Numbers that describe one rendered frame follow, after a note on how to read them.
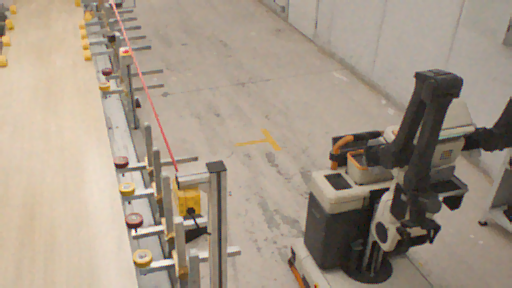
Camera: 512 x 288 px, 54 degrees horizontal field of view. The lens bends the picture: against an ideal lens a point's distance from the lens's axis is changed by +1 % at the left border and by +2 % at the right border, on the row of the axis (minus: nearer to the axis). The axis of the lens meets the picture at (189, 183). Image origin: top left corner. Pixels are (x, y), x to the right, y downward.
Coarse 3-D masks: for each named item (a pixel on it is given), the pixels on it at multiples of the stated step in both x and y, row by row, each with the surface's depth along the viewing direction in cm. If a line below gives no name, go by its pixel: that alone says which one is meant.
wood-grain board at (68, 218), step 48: (48, 0) 522; (48, 48) 403; (0, 96) 332; (48, 96) 328; (96, 96) 325; (0, 144) 279; (48, 144) 277; (96, 144) 274; (0, 192) 241; (48, 192) 239; (96, 192) 237; (0, 240) 212; (48, 240) 211; (96, 240) 209
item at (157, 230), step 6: (186, 222) 228; (192, 222) 228; (198, 222) 228; (204, 222) 229; (150, 228) 226; (156, 228) 226; (162, 228) 226; (186, 228) 228; (192, 228) 229; (132, 234) 223; (138, 234) 223; (144, 234) 224; (150, 234) 225; (156, 234) 226
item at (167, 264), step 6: (234, 246) 210; (204, 252) 208; (228, 252) 208; (234, 252) 208; (240, 252) 209; (186, 258) 206; (204, 258) 206; (156, 264) 204; (162, 264) 204; (168, 264) 204; (174, 264) 204; (144, 270) 202; (150, 270) 203; (156, 270) 204; (162, 270) 205
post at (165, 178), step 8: (160, 176) 207; (168, 176) 204; (168, 184) 206; (168, 192) 209; (168, 200) 211; (168, 208) 214; (168, 216) 216; (168, 224) 219; (168, 232) 221; (168, 248) 227
